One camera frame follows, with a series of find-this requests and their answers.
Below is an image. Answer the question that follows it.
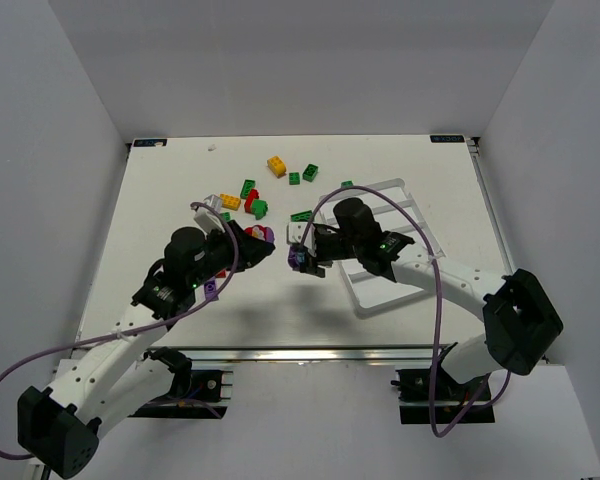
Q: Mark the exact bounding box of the purple flower lego piece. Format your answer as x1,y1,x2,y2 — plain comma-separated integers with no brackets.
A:
287,252,305,272

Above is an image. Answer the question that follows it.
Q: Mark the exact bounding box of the green rounded lego piece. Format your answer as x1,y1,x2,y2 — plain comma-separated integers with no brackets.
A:
250,199,269,220

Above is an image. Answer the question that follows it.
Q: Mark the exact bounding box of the purple lego brick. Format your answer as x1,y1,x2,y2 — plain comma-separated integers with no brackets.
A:
203,279,218,301

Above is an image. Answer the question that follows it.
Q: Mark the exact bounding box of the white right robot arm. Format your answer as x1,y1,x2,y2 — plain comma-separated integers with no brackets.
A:
287,197,564,385

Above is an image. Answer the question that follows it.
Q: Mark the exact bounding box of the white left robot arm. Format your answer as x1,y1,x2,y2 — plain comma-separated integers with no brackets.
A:
17,221,275,479

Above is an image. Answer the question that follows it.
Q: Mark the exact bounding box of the green flat lego plate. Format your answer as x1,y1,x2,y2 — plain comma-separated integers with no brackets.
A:
290,210,313,223

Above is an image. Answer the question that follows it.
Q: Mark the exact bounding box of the white divided tray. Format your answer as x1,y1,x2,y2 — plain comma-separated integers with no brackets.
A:
317,178,458,317

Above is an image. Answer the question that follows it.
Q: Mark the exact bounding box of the yellow long lego brick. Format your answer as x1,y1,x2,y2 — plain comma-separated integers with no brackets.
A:
219,194,242,211

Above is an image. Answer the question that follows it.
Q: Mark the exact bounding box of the green long lego brick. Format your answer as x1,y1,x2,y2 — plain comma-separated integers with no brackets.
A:
240,179,256,200

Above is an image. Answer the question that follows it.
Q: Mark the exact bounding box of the small green lego square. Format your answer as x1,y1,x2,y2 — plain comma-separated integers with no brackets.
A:
289,172,301,185

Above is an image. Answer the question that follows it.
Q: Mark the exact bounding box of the green lego brick top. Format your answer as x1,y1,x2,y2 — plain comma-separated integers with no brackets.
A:
302,163,319,182

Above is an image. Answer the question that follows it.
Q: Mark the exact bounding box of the yellow tall lego brick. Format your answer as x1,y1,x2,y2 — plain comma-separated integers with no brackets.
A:
267,156,287,178

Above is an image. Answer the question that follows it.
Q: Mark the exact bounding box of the blue label right corner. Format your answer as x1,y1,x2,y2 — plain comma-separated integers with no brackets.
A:
429,135,465,144

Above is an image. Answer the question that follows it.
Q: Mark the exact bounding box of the blue label corner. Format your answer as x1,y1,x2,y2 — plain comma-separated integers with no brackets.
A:
429,135,465,144
132,138,167,148

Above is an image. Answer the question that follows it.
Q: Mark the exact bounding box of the blue label left corner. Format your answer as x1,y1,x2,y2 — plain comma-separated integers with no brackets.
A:
132,138,167,148

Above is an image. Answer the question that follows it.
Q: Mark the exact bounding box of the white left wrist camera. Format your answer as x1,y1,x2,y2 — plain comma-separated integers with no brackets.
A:
191,195,224,234

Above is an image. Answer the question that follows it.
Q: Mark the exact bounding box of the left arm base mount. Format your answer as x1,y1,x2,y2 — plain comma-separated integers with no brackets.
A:
131,347,234,420

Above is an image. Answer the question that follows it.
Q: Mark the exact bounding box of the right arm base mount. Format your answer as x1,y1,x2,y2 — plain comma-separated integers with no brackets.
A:
391,361,496,430

